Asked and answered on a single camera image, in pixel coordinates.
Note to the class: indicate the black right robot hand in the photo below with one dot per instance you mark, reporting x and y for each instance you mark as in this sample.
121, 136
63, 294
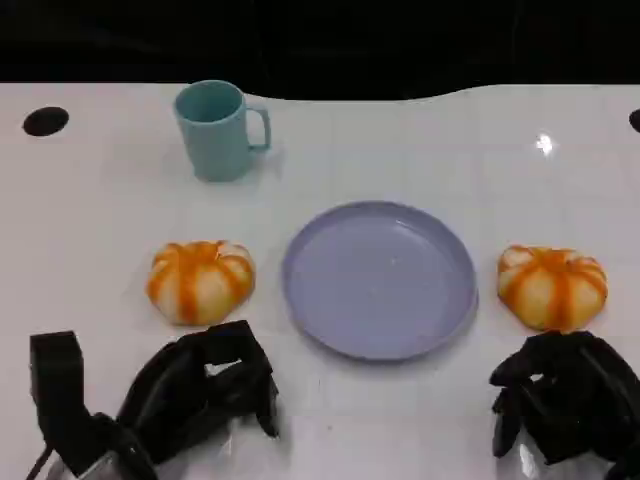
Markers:
580, 400

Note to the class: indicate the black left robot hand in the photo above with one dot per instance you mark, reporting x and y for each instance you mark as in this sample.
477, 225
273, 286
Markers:
170, 400

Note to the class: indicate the orange and white bread roll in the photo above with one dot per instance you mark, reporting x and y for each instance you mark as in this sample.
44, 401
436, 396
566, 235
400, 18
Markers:
200, 285
550, 290

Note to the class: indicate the lilac plate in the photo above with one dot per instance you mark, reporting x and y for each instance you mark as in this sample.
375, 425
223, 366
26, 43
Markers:
380, 285

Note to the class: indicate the pale green mug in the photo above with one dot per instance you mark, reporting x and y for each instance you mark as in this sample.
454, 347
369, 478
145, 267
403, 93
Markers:
215, 145

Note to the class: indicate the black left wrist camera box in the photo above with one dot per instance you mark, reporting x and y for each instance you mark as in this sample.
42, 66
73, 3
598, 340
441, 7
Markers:
55, 365

